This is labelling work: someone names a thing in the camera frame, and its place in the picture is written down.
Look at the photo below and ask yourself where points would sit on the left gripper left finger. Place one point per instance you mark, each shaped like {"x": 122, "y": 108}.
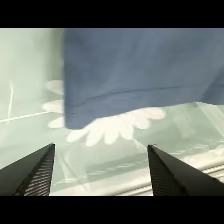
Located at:
{"x": 31, "y": 176}

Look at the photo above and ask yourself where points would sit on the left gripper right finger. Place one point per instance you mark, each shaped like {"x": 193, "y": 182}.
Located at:
{"x": 173, "y": 176}

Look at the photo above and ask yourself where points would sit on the blue shirt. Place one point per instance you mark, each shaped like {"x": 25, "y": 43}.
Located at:
{"x": 140, "y": 66}

